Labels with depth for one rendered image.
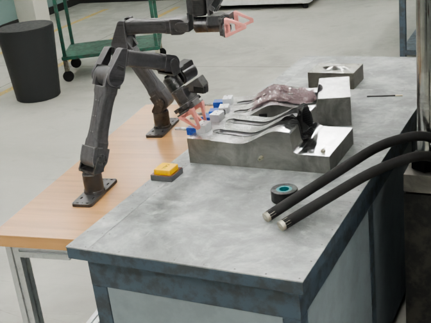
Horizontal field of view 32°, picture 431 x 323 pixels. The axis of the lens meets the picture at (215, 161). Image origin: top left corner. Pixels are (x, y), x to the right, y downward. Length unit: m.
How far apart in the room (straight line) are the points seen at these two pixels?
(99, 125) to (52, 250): 0.42
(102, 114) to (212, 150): 0.40
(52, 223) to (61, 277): 1.39
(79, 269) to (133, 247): 1.65
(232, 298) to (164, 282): 0.20
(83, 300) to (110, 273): 1.33
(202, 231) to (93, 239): 0.31
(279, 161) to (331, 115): 0.42
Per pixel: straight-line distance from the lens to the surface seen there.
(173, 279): 2.03
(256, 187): 2.34
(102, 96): 2.39
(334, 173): 2.20
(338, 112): 2.78
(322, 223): 2.09
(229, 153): 2.50
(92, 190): 2.43
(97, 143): 2.39
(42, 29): 6.45
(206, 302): 2.02
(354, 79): 3.22
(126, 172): 2.59
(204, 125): 2.58
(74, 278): 3.65
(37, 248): 2.31
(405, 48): 6.50
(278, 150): 2.42
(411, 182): 2.42
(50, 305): 3.49
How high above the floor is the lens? 1.76
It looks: 22 degrees down
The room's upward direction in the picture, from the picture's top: 7 degrees counter-clockwise
